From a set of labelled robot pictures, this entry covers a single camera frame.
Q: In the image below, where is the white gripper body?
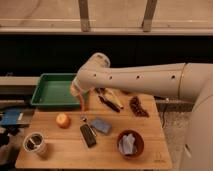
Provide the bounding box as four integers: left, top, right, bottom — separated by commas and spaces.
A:
70, 77, 88, 96

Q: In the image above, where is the red chili pepper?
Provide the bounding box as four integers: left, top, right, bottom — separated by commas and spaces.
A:
79, 94, 85, 112

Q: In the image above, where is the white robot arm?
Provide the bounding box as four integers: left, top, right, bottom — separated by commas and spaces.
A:
70, 53, 213, 171

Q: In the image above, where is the green plastic tray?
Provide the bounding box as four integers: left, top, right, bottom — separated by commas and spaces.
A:
31, 73, 81, 108

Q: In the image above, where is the small dark brown object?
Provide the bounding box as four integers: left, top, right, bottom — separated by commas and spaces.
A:
95, 88, 106, 93

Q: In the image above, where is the orange round fruit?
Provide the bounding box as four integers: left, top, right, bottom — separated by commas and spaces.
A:
56, 113, 71, 129

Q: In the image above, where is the blue sponge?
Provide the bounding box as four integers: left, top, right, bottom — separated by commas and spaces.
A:
90, 118, 111, 135

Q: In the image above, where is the black remote control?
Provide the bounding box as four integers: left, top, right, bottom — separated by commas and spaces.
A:
80, 124, 96, 148

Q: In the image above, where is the wooden cutting board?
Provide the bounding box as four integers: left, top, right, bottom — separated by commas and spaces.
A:
16, 91, 172, 170

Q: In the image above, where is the metal tin can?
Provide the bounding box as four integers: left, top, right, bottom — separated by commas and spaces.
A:
23, 132, 47, 157

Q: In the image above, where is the blue box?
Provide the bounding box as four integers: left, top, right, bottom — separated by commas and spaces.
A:
0, 109, 34, 126

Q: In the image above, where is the crumpled blue-grey cloth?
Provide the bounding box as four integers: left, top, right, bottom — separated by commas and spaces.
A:
119, 134, 137, 155

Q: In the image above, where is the red bowl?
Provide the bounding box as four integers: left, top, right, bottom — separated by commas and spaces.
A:
117, 130, 144, 159

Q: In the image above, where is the black handled knife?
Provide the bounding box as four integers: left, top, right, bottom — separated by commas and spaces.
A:
99, 96, 120, 113

